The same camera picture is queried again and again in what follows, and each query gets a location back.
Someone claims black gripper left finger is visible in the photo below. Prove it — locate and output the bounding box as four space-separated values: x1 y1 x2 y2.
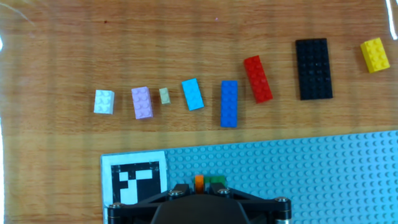
107 182 191 224

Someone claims cyan Lego plate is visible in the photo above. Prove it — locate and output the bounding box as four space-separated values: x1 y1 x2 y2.
181 78 205 111

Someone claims yellow Lego brick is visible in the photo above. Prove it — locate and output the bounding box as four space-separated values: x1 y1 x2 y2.
359 37 391 74

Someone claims black white fiducial marker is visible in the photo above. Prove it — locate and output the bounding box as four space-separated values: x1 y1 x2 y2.
100 151 169 215

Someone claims small tan Lego brick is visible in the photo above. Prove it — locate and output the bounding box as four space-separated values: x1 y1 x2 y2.
159 87 172 105

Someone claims orange Lego plate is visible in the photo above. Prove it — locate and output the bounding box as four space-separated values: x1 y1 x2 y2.
194 174 205 194

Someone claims wood pattern table mat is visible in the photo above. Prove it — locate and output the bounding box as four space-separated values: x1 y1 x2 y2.
0 0 398 224

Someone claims black Lego plate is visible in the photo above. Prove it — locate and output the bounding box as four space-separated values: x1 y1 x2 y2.
295 38 334 101

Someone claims pink Lego brick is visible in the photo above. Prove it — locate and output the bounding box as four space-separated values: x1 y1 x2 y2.
131 86 154 120

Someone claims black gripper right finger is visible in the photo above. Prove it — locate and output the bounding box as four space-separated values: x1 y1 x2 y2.
206 182 292 224

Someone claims blue Lego brick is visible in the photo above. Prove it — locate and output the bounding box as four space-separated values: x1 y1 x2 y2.
220 80 239 129

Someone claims green square Lego plate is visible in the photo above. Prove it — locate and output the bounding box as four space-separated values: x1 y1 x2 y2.
203 175 227 186

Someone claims grey Lego baseplate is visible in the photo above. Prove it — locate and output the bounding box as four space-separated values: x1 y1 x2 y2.
100 129 398 224

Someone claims red Lego brick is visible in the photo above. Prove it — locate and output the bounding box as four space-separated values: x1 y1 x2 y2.
243 55 274 104

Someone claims white Lego brick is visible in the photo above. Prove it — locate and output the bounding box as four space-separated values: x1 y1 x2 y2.
93 89 116 115

